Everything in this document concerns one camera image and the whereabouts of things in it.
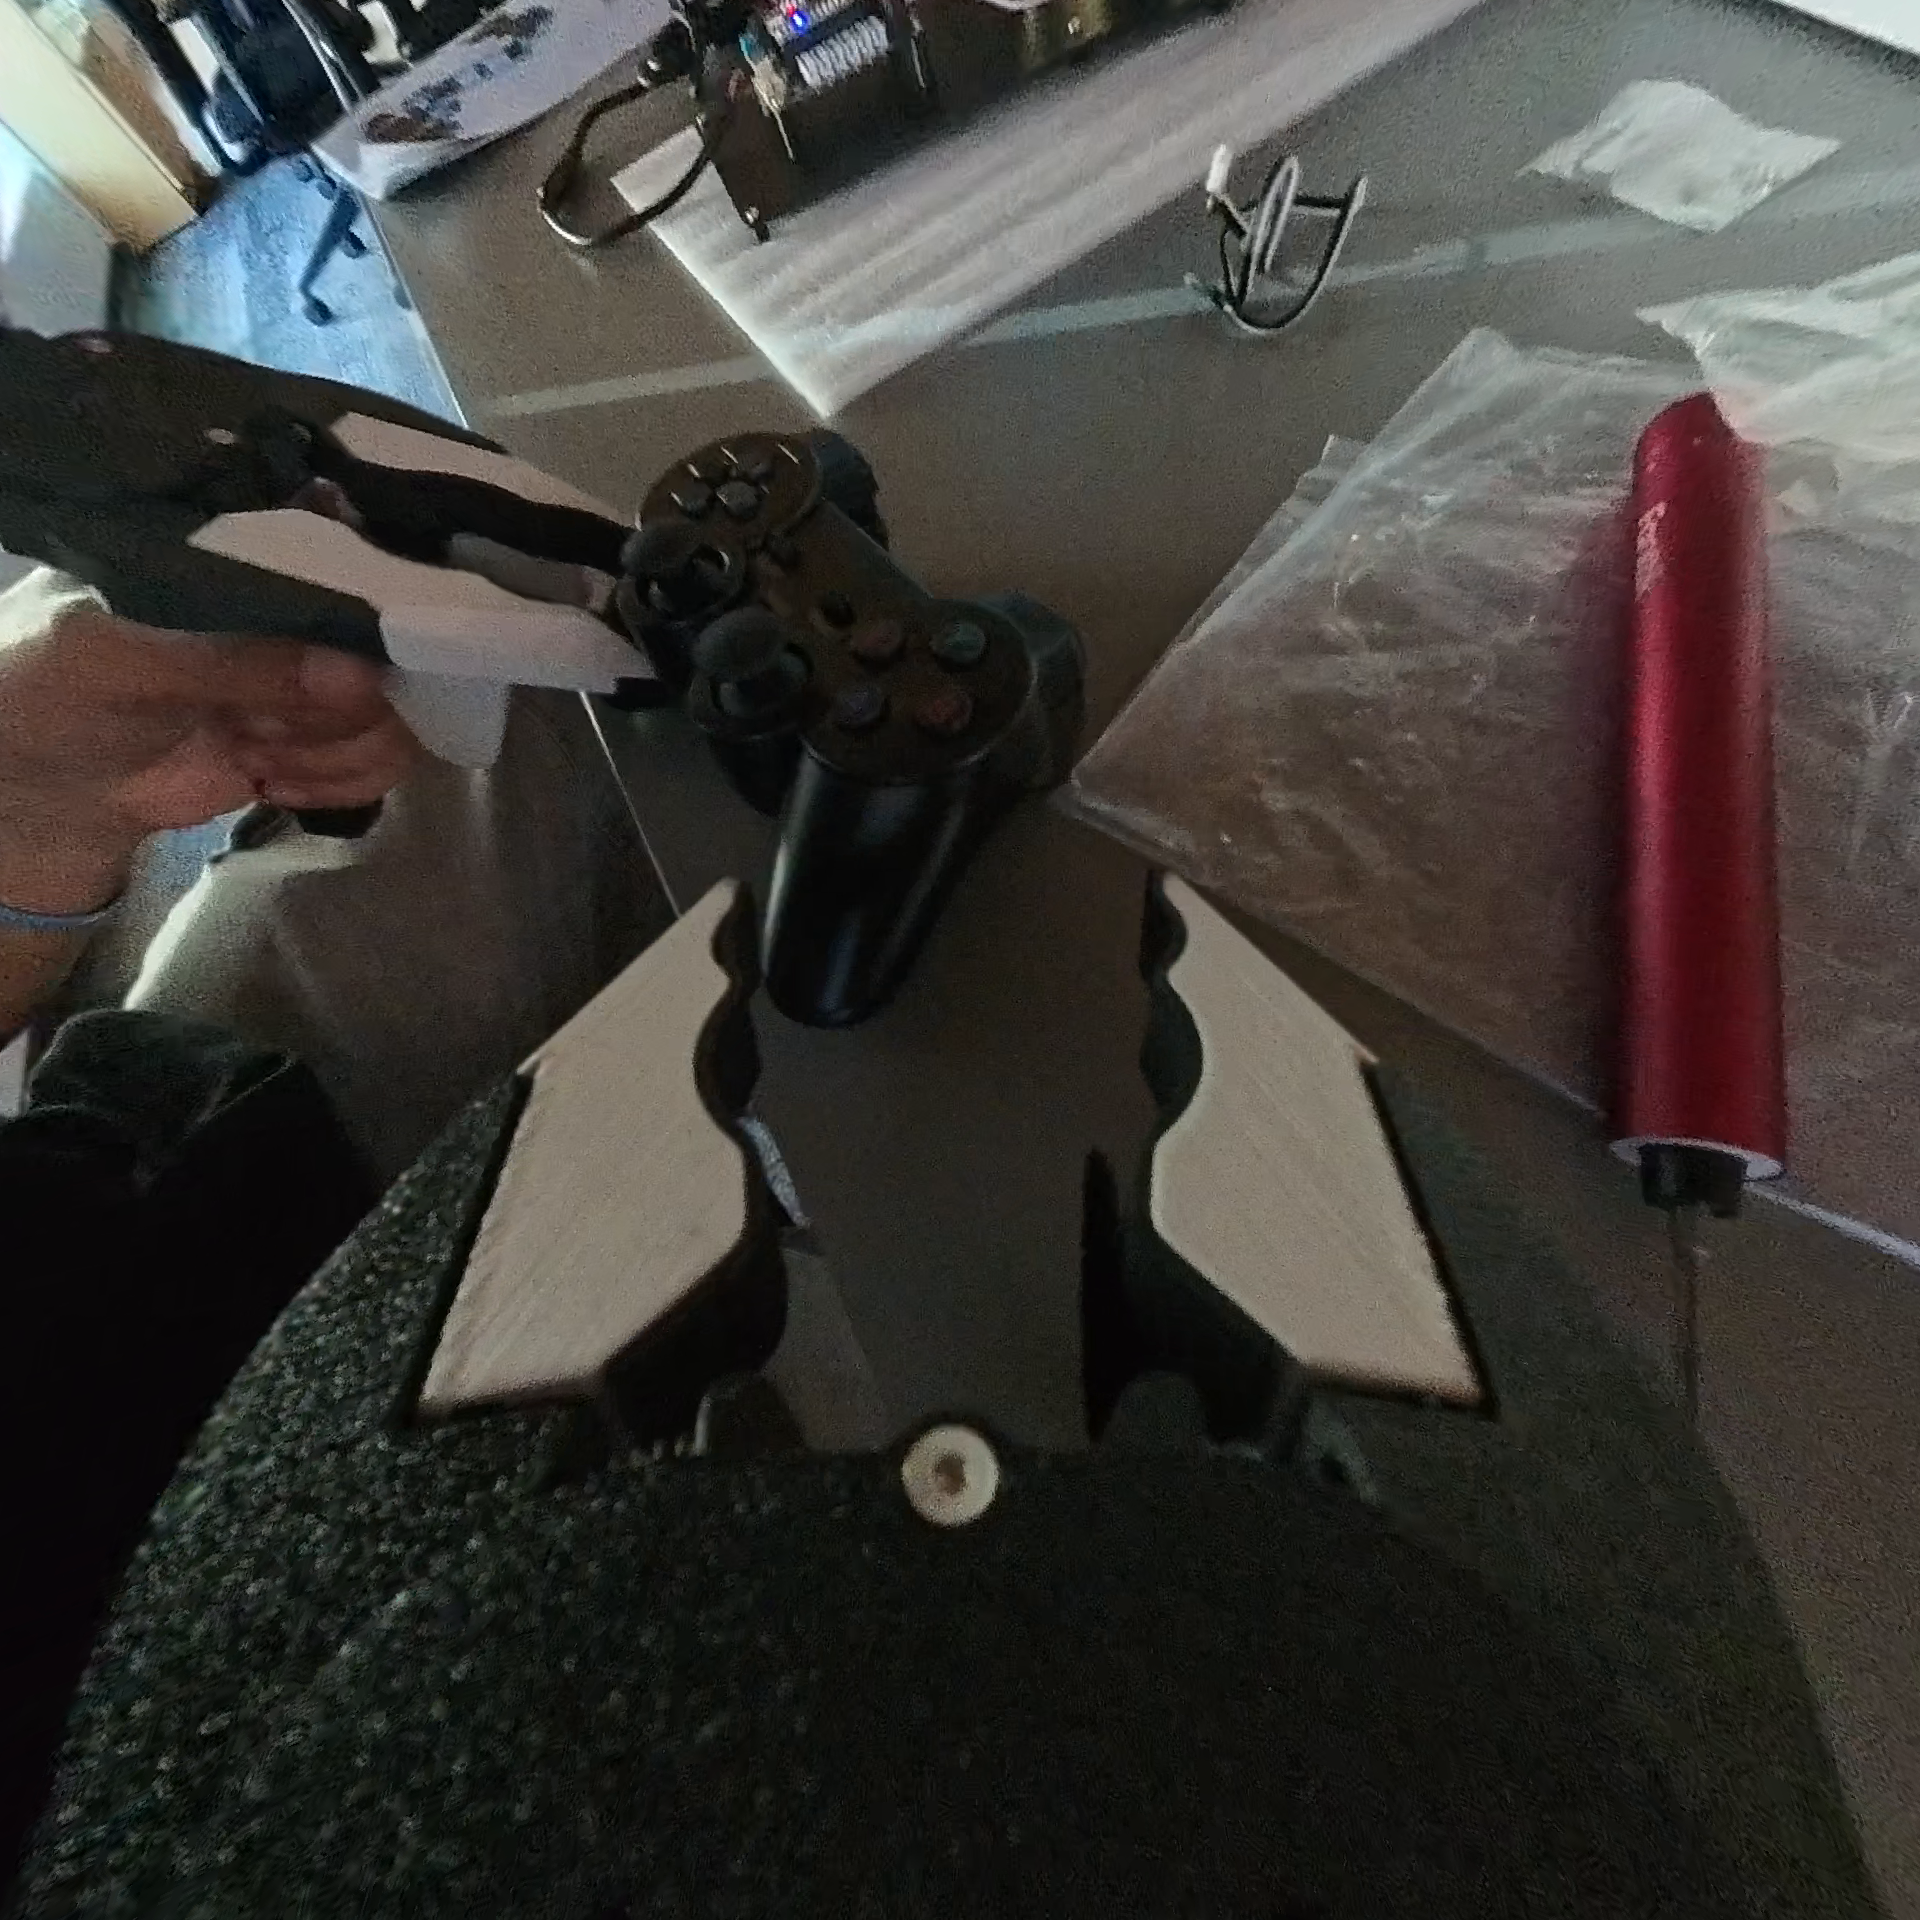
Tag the small clear plastic bag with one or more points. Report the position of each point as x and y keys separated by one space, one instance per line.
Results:
x=1680 y=151

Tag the person's left forearm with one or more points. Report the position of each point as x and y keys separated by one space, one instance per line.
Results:
x=30 y=975

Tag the person's black top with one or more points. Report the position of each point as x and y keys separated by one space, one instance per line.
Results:
x=121 y=1351

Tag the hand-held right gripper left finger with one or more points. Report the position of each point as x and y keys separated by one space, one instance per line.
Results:
x=600 y=1230

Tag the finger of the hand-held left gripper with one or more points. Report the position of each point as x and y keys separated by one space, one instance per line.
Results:
x=481 y=630
x=494 y=481

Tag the black game controller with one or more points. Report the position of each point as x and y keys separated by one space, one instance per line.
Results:
x=855 y=675

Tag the red electric screwdriver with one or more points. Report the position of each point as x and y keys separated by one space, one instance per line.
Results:
x=1702 y=781

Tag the black office chair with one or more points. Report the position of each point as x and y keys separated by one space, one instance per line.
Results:
x=322 y=195

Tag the crumpled clear plastic wrap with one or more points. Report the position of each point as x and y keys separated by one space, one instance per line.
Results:
x=1814 y=345

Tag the clear zip bag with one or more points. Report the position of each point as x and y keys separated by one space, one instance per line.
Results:
x=1380 y=704

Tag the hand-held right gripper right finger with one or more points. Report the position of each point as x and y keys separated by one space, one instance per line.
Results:
x=1305 y=1230

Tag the white foam sheet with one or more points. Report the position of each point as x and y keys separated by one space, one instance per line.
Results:
x=930 y=254

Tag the blue toy robot arm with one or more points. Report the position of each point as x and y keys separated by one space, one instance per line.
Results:
x=900 y=105

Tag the blue wristband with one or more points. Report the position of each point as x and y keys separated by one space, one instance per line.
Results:
x=61 y=914

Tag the person's left hand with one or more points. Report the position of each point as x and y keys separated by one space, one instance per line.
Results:
x=181 y=734

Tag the printed instruction manual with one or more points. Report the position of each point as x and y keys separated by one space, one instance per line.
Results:
x=481 y=91

